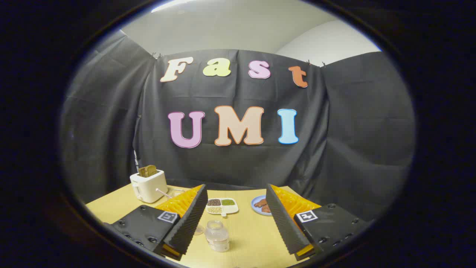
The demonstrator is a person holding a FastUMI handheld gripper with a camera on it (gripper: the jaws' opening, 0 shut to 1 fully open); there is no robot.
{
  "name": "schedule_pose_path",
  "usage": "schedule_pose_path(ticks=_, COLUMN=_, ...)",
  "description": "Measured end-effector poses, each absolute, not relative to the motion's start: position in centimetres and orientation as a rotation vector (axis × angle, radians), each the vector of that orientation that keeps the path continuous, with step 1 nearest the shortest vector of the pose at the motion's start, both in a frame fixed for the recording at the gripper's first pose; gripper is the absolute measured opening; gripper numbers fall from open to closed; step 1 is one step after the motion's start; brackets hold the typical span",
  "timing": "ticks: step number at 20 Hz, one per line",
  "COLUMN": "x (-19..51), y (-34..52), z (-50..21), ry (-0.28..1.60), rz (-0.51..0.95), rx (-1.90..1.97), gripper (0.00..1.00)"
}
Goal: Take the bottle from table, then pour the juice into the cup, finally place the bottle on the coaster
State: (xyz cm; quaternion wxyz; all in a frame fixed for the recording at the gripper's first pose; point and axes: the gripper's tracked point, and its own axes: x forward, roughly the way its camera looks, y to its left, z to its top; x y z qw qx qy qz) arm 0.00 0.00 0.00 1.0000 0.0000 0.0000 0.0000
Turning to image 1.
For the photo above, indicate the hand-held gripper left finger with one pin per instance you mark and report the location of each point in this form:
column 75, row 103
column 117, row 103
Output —
column 189, row 223

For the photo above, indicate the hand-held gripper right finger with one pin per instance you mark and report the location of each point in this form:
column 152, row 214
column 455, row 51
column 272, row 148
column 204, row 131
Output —
column 284, row 227

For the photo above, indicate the clear plastic juice bottle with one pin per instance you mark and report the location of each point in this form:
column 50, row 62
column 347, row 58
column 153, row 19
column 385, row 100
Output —
column 217, row 238

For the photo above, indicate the brown meat piece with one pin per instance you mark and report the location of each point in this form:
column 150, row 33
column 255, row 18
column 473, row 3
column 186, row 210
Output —
column 266, row 209
column 261, row 203

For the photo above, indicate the blue plate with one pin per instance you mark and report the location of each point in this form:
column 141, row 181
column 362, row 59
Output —
column 254, row 208

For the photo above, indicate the white divided dish with beans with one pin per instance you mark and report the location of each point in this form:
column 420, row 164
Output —
column 222, row 206

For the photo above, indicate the wooden table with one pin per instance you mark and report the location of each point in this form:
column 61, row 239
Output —
column 245, row 234

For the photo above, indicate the white toaster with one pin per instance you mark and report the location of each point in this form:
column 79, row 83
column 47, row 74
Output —
column 148, row 188

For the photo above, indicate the brown toast slice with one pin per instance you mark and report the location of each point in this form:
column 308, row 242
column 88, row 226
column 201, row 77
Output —
column 151, row 169
column 143, row 172

